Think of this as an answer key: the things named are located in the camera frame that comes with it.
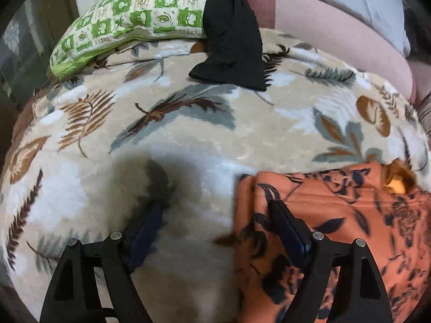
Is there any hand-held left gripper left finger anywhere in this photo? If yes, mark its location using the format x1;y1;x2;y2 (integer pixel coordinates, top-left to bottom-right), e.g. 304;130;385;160
40;200;165;323

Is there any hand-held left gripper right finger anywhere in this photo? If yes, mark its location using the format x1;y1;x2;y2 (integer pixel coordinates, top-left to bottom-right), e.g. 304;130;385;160
269;200;393;323

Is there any orange floral blouse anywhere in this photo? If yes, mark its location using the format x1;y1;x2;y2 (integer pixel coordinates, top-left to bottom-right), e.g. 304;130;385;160
214;161;431;323

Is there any leaf print blanket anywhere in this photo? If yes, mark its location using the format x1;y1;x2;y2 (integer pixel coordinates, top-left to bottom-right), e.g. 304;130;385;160
0;29;431;323

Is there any pink bolster cushion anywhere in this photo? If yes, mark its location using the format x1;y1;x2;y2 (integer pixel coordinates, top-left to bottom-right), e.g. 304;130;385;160
242;0;418;103
407;57;431;105

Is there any black garment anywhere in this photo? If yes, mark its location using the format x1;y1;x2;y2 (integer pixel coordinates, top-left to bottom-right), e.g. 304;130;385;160
130;0;266;91

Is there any patterned glass door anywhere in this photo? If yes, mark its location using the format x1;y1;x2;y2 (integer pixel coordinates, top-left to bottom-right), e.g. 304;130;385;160
0;3;73;108

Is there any green frog print pillow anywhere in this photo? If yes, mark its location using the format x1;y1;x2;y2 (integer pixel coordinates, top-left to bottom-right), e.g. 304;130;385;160
50;0;216;79

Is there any grey pillow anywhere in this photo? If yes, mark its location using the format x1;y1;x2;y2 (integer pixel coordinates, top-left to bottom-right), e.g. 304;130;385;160
290;0;411;56

